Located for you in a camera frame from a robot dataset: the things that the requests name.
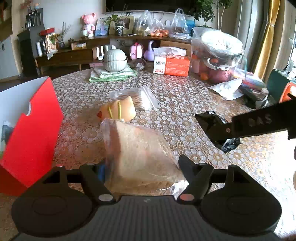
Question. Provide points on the purple gourd-shaped bottle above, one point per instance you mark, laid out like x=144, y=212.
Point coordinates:
x=149, y=53

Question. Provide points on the small cardboard box on sideboard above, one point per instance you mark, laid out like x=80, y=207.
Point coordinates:
x=78, y=46

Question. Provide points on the red cardboard box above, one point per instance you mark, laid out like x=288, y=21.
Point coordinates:
x=34, y=111

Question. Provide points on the grey-green round ceramic pot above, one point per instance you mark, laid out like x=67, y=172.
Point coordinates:
x=114, y=60

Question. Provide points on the long wooden sideboard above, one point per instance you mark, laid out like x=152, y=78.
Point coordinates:
x=85, y=56

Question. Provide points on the green indoor tree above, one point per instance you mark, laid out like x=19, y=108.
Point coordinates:
x=204, y=9

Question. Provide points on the yellow curtain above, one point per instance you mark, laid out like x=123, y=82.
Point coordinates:
x=267, y=41

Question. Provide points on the pink bear plush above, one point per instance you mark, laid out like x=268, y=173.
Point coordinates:
x=88, y=28

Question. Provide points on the black clip object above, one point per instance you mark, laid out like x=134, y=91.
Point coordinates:
x=251, y=100

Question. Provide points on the yellow hotdog plush toy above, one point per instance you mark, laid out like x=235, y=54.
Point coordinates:
x=123, y=109

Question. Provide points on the orange white tissue box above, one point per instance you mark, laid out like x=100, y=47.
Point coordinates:
x=171, y=61

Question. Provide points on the bagged toast bread slice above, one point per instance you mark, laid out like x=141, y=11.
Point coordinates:
x=139, y=161

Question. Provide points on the wooden picture frame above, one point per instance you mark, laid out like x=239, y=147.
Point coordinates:
x=123, y=26

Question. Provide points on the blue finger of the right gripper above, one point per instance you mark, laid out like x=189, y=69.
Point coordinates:
x=213, y=129

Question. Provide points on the black cabinet with coffee machine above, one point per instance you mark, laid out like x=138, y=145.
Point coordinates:
x=27, y=42

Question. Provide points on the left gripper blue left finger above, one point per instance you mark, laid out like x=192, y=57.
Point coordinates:
x=94, y=188

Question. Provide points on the white paper pouch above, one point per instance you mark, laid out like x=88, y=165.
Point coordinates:
x=228, y=90

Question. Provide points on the black packet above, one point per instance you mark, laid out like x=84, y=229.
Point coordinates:
x=227, y=145

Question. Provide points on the red lidded gift bag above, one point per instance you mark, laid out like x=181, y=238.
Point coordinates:
x=48, y=40

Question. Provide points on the clear bag of cotton swabs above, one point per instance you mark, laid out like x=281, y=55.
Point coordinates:
x=142, y=98

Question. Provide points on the green orange pet carrier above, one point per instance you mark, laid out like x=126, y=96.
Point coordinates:
x=276, y=84

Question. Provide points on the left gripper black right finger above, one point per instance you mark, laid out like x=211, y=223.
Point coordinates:
x=198, y=176

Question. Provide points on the folded green white cloth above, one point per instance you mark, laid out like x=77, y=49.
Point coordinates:
x=100, y=74

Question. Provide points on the bag of oranges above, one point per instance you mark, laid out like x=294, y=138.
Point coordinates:
x=147, y=25

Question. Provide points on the white wifi router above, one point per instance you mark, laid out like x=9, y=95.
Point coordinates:
x=99, y=51

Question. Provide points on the clear plastic shopping bag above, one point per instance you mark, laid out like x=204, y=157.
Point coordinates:
x=179, y=28

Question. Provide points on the bagged marker pens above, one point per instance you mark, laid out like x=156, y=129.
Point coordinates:
x=6, y=131

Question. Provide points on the large clear bag of goods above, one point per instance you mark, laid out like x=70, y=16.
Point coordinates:
x=214, y=54

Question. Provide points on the black television screen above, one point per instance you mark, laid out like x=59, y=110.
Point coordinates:
x=169, y=6

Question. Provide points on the pink white small bag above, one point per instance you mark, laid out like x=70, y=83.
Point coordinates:
x=136, y=51

